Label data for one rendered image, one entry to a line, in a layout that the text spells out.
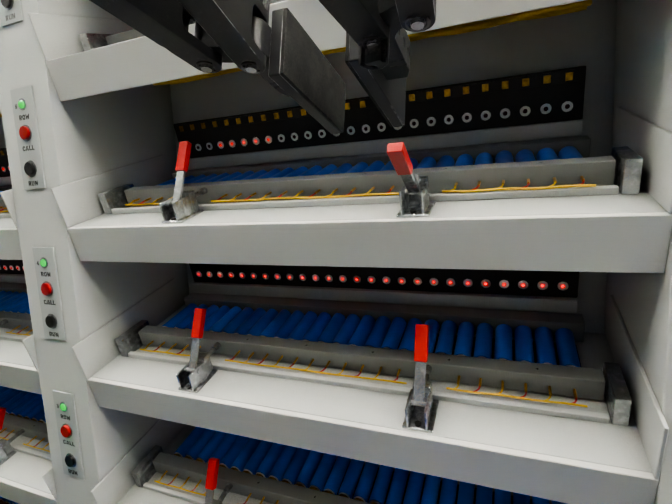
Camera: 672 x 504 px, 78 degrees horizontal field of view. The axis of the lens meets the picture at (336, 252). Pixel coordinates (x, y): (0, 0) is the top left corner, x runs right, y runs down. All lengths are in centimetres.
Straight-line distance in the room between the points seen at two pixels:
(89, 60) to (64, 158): 12
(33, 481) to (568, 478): 74
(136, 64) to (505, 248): 42
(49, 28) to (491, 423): 64
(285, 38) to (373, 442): 36
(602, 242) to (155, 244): 43
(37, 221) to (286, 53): 51
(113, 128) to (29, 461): 56
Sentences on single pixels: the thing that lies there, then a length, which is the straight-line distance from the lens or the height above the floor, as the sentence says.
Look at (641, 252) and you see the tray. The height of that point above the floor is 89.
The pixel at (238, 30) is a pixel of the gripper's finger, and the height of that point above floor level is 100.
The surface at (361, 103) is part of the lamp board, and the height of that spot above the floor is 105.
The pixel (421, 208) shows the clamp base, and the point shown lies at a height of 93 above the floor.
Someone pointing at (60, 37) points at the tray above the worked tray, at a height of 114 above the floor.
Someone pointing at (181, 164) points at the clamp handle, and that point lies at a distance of 51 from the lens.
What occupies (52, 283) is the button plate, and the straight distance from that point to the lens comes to 65.
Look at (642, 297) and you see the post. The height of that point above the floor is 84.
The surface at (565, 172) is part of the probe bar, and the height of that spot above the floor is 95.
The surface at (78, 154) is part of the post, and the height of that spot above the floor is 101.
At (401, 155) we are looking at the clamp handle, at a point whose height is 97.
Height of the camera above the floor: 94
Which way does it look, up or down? 7 degrees down
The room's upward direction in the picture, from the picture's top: 3 degrees counter-clockwise
